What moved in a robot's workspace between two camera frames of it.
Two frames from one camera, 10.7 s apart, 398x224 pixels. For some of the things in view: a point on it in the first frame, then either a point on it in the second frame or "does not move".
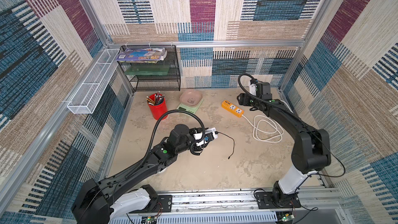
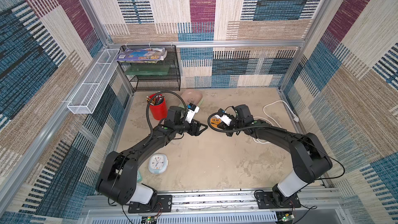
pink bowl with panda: (190, 97) does not move
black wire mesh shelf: (163, 76) does not move
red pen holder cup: (158, 111) does not move
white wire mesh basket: (86, 99) does not move
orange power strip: (232, 108) -> (214, 122)
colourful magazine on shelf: (142, 55) does not move
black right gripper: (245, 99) -> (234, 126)
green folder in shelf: (147, 70) does not move
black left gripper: (197, 130) -> (197, 133)
